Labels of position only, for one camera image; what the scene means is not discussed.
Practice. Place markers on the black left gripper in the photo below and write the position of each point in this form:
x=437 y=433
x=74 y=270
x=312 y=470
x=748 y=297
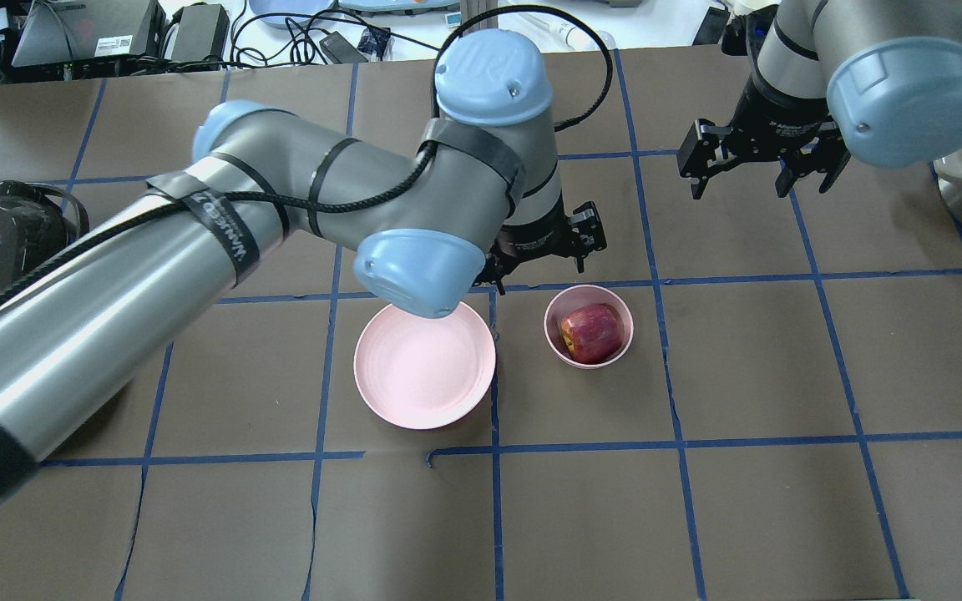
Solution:
x=533 y=233

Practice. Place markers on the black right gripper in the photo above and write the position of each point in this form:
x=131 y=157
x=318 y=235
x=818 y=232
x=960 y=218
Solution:
x=773 y=118

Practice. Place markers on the pink bowl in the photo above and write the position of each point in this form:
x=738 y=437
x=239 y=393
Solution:
x=579 y=296

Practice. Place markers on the red apple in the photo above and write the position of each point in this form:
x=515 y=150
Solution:
x=592 y=334

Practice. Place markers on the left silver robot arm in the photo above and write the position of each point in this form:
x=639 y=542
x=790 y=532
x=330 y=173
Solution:
x=480 y=196

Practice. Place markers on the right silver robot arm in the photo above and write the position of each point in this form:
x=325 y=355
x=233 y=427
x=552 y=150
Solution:
x=877 y=81

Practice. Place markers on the pink plate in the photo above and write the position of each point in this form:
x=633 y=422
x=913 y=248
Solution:
x=421 y=373

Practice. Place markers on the light bulb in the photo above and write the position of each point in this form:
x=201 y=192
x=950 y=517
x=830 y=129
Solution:
x=572 y=36

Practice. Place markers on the aluminium frame post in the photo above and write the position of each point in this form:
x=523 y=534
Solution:
x=473 y=8

